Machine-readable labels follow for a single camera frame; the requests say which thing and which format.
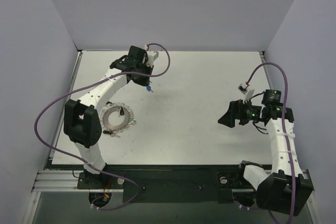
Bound blue tagged key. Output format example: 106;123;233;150
146;86;153;93

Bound metal disc keyring holder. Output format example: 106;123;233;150
99;102;136;138

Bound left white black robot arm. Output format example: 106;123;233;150
64;46;159;188

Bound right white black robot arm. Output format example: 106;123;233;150
218;100;313;216

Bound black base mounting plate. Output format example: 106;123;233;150
77;165;256;206

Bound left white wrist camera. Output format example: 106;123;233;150
144;45;159;68

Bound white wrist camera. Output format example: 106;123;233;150
238;83;255;103
144;45;159;68

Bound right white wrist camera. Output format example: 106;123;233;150
238;83;255;103

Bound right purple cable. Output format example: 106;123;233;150
245;62;296;224

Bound purple cable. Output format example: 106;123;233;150
35;42;171;211
245;62;296;224

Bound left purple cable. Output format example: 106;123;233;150
35;42;171;211

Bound aluminium frame rail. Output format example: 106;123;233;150
31;170;78;193

